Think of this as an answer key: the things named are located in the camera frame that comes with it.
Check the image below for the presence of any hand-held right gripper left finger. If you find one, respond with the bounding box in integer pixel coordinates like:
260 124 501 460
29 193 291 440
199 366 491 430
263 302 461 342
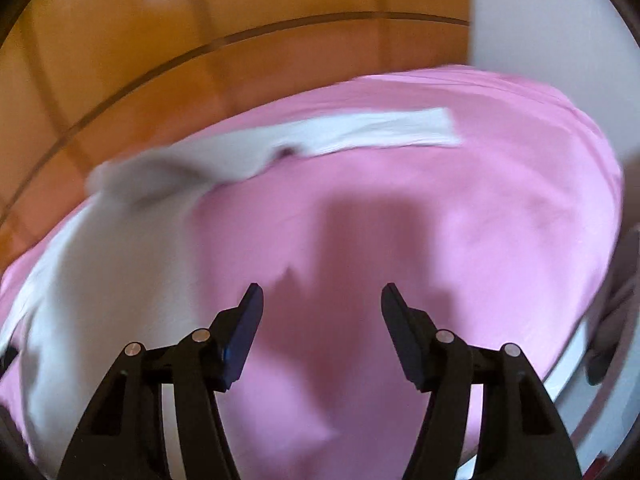
57 283 264 480

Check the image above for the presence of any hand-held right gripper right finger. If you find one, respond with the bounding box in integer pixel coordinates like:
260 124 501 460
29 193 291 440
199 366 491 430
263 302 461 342
380 282 583 480

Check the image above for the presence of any white ribbed sweater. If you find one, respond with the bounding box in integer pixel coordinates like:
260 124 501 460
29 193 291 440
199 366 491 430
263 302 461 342
0 106 463 480

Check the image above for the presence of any pink bed sheet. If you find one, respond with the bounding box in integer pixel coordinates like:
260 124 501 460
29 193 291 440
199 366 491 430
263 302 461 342
0 67 626 480

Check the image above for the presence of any dark cloth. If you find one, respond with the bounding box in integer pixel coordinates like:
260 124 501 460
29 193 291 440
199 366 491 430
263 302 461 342
585 230 640 387

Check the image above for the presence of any wooden panelled wardrobe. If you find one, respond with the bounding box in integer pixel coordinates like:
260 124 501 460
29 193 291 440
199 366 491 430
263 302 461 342
0 0 472 261

